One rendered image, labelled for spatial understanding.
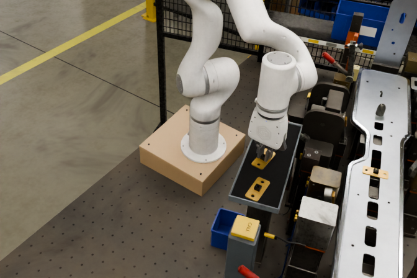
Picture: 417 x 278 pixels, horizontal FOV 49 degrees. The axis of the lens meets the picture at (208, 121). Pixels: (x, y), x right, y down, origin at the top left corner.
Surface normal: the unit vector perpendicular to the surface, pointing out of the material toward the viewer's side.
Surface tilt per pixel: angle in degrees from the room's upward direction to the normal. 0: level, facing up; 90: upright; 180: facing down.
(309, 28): 0
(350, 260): 0
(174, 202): 0
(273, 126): 87
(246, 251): 90
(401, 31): 90
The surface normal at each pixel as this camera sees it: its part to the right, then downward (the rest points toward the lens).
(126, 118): 0.04, -0.77
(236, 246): -0.32, 0.60
